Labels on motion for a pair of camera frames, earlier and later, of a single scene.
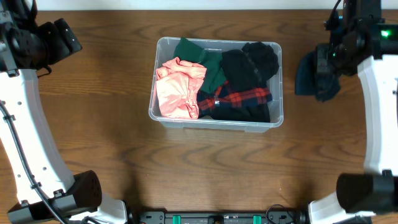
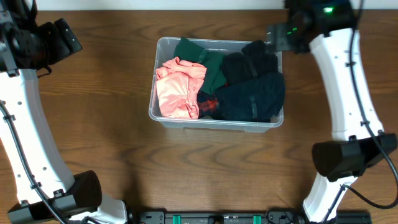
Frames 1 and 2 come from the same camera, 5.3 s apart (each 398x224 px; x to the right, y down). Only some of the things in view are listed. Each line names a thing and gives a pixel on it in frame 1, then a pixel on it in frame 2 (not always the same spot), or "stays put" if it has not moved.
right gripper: [326, 50] to [284, 37]
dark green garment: [211, 60] stays put
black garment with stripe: [250, 68] stays put
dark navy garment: [308, 82] to [259, 100]
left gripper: [66, 35] stays put
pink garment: [178, 84] stays put
